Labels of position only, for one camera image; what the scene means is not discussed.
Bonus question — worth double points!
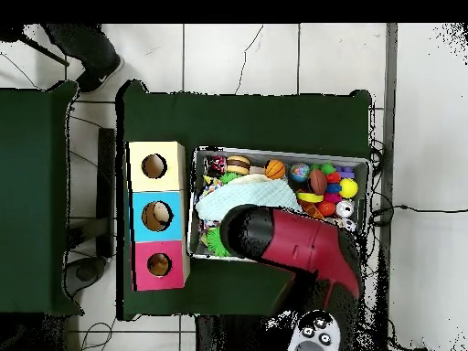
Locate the mint green waffle cloth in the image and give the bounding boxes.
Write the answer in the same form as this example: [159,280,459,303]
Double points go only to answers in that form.
[194,178,303,222]

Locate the metal mesh bin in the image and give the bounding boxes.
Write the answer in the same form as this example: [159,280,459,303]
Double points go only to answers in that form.
[185,145,373,262]

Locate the toy hamburger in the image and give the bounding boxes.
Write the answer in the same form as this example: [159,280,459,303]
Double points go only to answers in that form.
[225,154,251,176]

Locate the orange toy basketball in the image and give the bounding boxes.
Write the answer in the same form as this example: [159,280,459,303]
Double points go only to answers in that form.
[263,158,287,181]

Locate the green spiky ball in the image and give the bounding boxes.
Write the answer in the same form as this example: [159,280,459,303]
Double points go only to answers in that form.
[205,226,232,258]

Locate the globe print ball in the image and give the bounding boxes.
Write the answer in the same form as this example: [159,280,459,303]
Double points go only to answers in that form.
[289,162,312,184]

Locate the brown toy football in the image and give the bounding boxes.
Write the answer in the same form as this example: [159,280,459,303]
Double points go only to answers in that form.
[307,168,329,197]

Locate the plain orange-red ball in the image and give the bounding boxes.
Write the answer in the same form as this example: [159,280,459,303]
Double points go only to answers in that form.
[316,199,336,218]

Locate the yellow smiley ball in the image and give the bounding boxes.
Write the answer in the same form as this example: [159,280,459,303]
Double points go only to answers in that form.
[338,177,359,199]

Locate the grey round base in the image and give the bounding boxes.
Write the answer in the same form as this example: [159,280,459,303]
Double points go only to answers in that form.
[63,255,108,298]

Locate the dark green side tablecloth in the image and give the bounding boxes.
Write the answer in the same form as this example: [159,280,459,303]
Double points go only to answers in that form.
[0,80,84,316]

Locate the person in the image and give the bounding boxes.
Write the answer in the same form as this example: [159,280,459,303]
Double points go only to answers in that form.
[39,23,125,93]

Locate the black tripod leg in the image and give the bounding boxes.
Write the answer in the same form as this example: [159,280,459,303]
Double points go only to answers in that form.
[0,24,70,68]

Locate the black furniture frame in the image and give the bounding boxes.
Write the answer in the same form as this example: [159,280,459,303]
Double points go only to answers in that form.
[65,127,117,257]

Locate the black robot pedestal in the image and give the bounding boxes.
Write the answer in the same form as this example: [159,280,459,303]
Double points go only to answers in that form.
[195,314,282,351]

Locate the black cable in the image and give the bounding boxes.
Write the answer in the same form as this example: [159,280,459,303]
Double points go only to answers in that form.
[370,204,468,225]

